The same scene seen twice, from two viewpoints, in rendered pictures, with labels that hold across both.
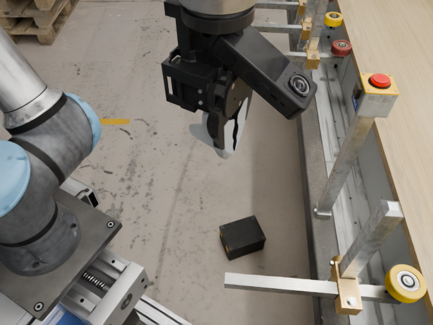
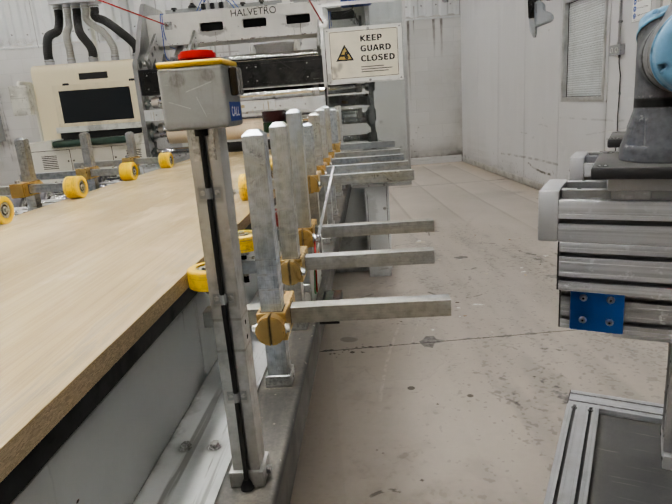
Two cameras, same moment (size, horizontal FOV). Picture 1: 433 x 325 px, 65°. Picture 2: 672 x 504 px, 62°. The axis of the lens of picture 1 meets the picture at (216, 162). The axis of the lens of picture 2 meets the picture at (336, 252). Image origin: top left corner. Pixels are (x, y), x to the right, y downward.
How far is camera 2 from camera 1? 136 cm
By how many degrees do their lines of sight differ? 116
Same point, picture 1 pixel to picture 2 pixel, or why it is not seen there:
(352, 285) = not seen: hidden behind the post
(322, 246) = (275, 423)
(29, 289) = not seen: hidden behind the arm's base
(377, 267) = (165, 466)
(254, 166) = not seen: outside the picture
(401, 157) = (42, 374)
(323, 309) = (301, 366)
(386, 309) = (190, 422)
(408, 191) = (104, 329)
